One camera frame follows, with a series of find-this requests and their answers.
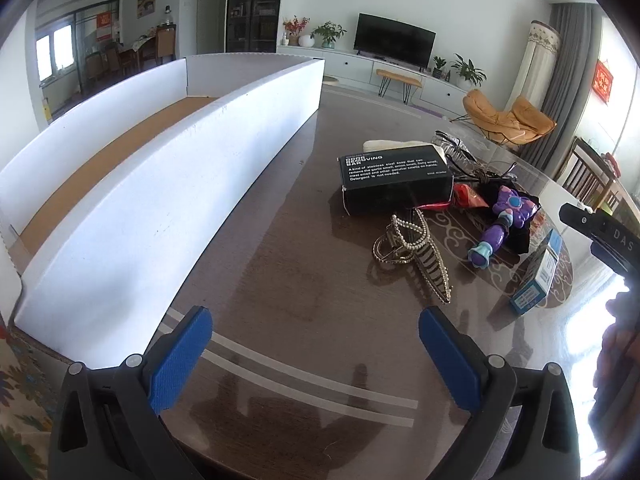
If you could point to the red flowers in vase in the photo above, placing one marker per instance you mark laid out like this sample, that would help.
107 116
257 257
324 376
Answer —
295 25

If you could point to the large potted plant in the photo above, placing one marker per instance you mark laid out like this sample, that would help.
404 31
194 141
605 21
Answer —
467 71

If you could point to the grey curtain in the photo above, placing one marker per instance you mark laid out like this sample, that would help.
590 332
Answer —
570 60

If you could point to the dark wooden slatted chair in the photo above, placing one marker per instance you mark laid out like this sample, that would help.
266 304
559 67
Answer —
585 170

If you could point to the round white vase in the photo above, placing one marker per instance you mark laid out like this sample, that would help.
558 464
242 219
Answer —
306 40

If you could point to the potted plant in teal pot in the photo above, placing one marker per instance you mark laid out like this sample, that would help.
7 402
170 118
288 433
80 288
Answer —
327 34

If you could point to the blue and white carton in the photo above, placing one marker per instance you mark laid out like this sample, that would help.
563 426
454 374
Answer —
537 280

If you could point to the black velvet bow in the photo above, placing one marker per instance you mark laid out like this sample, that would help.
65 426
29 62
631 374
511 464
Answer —
522 246

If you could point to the white cardboard box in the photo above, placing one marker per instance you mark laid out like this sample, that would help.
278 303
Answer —
150 185

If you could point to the white television cabinet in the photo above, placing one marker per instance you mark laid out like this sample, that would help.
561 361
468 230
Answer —
350 67

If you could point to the person's right hand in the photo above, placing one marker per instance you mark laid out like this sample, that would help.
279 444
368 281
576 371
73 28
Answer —
617 360

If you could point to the red snack packet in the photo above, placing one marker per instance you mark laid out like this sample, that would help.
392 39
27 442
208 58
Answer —
467 195

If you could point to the pearl hair claw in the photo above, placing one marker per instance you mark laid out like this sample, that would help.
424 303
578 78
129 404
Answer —
387 256

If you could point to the wooden dining table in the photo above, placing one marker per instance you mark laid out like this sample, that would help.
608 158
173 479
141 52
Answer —
137 47

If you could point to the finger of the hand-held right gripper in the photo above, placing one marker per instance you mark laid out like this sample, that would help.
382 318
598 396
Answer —
605 240

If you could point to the orange lounge chair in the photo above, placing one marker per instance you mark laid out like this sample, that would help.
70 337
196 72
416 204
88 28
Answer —
500 115

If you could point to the black television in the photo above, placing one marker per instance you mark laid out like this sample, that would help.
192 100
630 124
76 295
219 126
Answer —
395 40

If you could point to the black printed carton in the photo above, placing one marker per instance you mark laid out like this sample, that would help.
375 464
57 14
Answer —
395 185

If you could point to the pearl hair claw clip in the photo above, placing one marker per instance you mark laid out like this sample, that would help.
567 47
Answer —
432 262

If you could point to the wooden dining chair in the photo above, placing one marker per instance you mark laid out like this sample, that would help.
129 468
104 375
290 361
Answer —
166 42

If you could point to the red wall hanging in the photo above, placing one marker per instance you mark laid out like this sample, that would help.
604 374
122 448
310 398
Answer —
603 82

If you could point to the small potted plant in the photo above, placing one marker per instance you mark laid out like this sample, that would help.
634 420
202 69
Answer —
439 65

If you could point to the clear safety glasses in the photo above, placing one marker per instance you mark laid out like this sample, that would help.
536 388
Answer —
482 174

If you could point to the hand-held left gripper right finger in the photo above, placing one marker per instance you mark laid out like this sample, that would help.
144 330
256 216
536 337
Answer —
450 360

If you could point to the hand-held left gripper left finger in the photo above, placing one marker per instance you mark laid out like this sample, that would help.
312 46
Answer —
180 355

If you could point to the purple floor mat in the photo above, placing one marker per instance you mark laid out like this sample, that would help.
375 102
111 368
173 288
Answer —
427 108

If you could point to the red door banner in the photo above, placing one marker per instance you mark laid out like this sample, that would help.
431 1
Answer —
104 27

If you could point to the covered standing air conditioner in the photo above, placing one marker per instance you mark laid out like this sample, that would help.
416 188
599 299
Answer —
537 70

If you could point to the dark glass display cabinet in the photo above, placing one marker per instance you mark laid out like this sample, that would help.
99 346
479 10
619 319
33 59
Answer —
255 10

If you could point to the floral sofa cover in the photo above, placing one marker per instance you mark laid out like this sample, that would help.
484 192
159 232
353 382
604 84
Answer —
25 400

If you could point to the white cloth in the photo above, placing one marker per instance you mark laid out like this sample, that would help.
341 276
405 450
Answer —
395 144

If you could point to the rhinestone starfish hair claw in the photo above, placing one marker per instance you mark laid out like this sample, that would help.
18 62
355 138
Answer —
452 144

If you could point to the wooden bench with hairpin legs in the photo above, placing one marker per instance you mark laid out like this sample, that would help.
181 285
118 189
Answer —
397 76

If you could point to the brown patterned glass desktop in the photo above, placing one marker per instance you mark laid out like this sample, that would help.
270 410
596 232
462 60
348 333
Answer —
300 285

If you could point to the yellow box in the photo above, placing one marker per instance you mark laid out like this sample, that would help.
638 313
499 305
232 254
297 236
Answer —
47 112

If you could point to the purple plastic toy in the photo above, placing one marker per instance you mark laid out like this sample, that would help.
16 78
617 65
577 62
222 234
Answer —
500 232

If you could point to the bright window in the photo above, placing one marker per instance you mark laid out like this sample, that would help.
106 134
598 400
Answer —
55 52

